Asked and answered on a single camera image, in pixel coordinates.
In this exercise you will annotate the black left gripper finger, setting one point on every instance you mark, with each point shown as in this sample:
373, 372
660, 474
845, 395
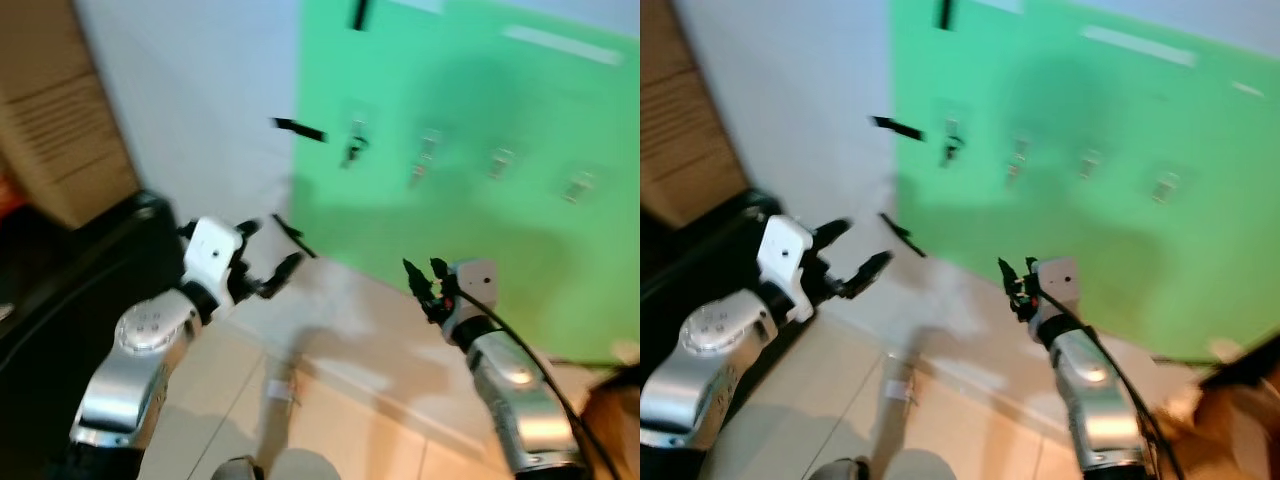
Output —
833, 231
282, 273
868, 272
248, 229

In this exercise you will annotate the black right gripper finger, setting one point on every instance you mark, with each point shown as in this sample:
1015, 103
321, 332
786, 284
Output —
415, 277
1008, 276
1029, 271
440, 271

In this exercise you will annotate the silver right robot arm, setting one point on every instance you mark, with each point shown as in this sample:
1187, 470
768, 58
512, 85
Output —
520, 390
1095, 390

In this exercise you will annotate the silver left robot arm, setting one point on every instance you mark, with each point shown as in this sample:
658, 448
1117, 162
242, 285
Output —
705, 345
140, 350

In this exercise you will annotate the black tape strip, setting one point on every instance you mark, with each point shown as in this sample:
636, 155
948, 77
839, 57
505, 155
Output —
294, 235
360, 14
898, 127
945, 13
902, 235
300, 130

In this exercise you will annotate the black bag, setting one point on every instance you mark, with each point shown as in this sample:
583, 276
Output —
60, 320
680, 270

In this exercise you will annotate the brown cardboard box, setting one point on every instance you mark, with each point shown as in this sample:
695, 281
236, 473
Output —
690, 120
60, 110

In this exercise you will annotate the grey left robot foot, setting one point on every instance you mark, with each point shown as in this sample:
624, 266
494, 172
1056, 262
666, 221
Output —
836, 470
238, 469

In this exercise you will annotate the grey robot foot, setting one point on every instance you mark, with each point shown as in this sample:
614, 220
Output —
305, 466
238, 469
836, 470
918, 466

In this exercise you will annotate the grey right robot foot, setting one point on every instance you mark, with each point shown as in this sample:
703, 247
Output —
918, 466
305, 466

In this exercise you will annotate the brown wooden furniture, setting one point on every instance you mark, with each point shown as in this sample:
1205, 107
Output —
612, 425
1225, 415

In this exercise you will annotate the white tape strip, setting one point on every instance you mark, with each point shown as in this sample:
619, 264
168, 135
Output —
562, 45
1138, 45

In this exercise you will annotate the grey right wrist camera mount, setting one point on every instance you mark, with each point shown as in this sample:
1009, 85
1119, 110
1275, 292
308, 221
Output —
476, 280
1058, 280

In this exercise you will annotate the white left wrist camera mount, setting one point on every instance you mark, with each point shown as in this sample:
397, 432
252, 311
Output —
785, 255
212, 252

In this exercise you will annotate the green wall board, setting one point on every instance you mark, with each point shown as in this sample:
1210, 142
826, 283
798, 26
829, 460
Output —
480, 230
1080, 230

